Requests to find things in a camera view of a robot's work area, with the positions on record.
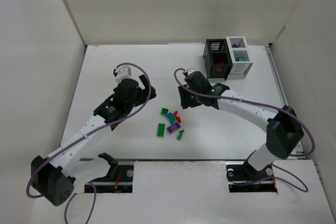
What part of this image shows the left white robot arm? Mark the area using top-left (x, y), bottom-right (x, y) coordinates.
top-left (26, 74), bottom-right (156, 206)

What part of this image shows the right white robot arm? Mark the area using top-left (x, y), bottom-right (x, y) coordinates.
top-left (178, 69), bottom-right (304, 182)

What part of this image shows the black slatted container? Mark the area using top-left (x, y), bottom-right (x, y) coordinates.
top-left (203, 39), bottom-right (232, 80)

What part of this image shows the square green lego piece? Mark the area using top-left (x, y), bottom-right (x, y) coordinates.
top-left (161, 108), bottom-right (169, 116)

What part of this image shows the teal square lego piece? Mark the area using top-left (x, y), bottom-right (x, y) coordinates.
top-left (166, 112), bottom-right (175, 122)

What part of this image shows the long green lego plate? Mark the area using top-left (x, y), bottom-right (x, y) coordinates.
top-left (156, 123), bottom-right (165, 137)

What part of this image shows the white slatted container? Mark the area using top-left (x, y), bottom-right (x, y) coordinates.
top-left (226, 36), bottom-right (253, 80)

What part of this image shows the purple lego plate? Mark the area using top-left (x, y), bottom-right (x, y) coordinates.
top-left (166, 122), bottom-right (181, 134)

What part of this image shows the small green lego piece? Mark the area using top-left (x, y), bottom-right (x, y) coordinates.
top-left (176, 130), bottom-right (184, 141)

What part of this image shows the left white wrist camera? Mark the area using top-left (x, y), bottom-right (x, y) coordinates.
top-left (113, 65), bottom-right (132, 83)

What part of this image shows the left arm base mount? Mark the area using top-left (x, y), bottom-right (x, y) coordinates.
top-left (91, 162), bottom-right (134, 194)

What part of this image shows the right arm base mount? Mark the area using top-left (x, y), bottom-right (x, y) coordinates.
top-left (226, 163), bottom-right (277, 193)

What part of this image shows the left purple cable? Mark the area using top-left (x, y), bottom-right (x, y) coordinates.
top-left (26, 63), bottom-right (152, 224)

